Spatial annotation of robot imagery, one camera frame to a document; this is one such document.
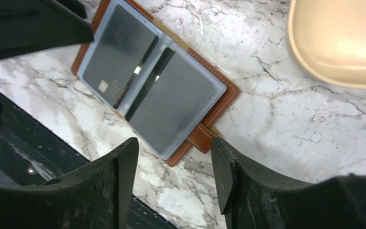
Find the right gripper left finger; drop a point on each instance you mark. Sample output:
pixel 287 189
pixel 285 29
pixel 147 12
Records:
pixel 95 196

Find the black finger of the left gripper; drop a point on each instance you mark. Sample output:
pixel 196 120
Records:
pixel 28 26

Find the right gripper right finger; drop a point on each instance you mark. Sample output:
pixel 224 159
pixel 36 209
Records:
pixel 253 196

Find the black gold-line VIP card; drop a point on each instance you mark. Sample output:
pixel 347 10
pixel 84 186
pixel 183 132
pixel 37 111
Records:
pixel 122 44

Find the brown leather card holder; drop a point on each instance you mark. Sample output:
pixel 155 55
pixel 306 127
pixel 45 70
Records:
pixel 205 131

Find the dark striped credit card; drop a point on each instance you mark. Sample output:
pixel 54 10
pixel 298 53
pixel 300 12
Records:
pixel 173 100

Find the beige oval tray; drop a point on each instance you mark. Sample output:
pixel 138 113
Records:
pixel 328 38

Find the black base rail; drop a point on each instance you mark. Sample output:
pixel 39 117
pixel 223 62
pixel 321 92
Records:
pixel 31 155

